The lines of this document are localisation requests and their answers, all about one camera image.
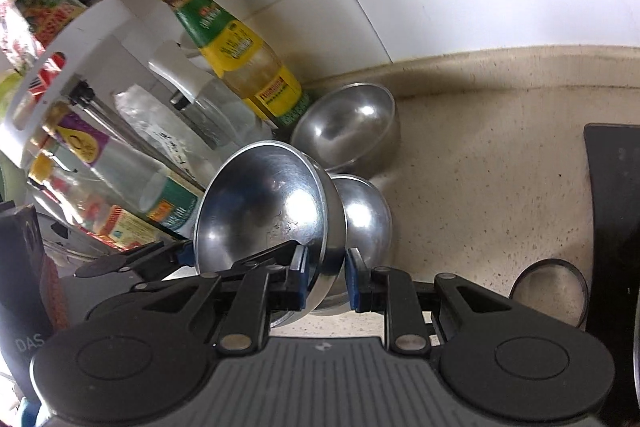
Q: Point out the red white seasoning bag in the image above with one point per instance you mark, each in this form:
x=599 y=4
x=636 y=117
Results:
x=15 y=37

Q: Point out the medium stainless steel bowl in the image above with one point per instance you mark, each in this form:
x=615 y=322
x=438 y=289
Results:
x=365 y=217

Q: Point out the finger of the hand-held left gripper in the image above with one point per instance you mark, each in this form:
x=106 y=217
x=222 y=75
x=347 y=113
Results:
x=130 y=259

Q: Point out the white two-tier rotating rack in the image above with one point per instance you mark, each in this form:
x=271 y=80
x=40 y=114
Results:
x=90 y=37

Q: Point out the large stainless steel bowl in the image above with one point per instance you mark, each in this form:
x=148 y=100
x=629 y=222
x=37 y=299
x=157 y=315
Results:
x=250 y=207

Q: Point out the small stainless steel bowl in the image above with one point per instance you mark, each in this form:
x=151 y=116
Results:
x=345 y=127

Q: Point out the purple label sauce bottle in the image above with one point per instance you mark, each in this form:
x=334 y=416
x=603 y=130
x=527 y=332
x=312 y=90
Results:
x=125 y=167

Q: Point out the yellow cap vinegar bottle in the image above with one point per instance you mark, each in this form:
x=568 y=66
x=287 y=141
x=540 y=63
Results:
x=120 y=227

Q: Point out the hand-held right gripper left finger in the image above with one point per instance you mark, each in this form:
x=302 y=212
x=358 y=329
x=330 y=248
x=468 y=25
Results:
x=299 y=279

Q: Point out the clear glass jar black lid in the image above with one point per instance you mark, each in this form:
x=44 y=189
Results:
x=185 y=72

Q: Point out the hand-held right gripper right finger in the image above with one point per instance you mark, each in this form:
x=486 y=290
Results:
x=357 y=282

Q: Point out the green label sauce bottle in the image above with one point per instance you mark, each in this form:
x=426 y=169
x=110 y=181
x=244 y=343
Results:
x=235 y=52

